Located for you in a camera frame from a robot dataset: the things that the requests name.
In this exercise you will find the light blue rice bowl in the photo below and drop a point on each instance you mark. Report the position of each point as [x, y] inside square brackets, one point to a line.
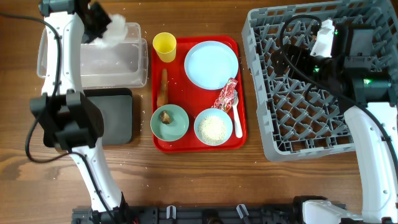
[213, 111]

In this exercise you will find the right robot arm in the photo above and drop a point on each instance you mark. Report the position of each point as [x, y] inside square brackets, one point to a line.
[368, 103]

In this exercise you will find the black waste tray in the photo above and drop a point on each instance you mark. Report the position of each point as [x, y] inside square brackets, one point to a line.
[115, 115]

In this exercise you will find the clear plastic waste bin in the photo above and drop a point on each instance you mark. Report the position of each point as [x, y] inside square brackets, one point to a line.
[118, 65]

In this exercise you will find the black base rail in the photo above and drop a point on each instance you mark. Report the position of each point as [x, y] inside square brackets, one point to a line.
[267, 214]

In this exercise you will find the light blue plate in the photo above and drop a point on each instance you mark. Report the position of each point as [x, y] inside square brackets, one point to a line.
[210, 64]

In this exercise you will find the white napkin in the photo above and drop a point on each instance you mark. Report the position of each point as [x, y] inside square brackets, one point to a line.
[116, 32]

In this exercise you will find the green bowl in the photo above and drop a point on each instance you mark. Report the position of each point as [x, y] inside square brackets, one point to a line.
[176, 129]

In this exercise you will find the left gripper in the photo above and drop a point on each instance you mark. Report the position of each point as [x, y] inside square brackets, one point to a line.
[106, 20]

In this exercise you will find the grey dishwasher rack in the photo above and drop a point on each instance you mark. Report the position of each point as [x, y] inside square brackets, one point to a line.
[298, 121]

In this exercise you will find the brown food scrap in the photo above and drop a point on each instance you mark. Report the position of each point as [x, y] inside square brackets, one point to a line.
[164, 117]

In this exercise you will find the red snack wrapper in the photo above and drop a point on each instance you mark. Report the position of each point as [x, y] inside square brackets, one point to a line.
[225, 99]

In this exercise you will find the orange carrot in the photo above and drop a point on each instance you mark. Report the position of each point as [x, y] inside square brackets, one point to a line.
[162, 98]

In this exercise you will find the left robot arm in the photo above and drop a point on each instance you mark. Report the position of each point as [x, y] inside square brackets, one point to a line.
[105, 194]

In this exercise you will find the red serving tray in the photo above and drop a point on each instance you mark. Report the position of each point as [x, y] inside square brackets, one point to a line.
[193, 99]

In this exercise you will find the white rice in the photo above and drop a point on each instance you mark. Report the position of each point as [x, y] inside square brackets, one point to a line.
[212, 130]

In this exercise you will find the white plastic spoon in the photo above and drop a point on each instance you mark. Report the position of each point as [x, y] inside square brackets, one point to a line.
[237, 123]

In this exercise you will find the yellow plastic cup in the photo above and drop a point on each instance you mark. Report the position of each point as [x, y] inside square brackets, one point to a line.
[165, 45]

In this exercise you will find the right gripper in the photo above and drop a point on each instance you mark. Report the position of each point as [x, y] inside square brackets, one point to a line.
[299, 55]

